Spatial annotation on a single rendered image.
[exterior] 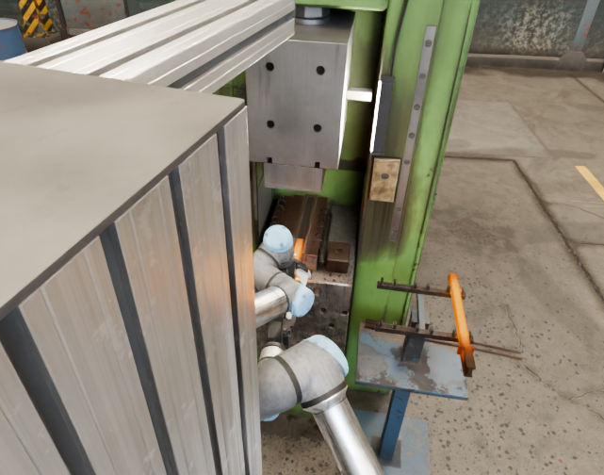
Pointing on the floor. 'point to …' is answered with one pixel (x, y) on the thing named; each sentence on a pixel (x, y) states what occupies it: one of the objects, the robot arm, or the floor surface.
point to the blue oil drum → (3, 40)
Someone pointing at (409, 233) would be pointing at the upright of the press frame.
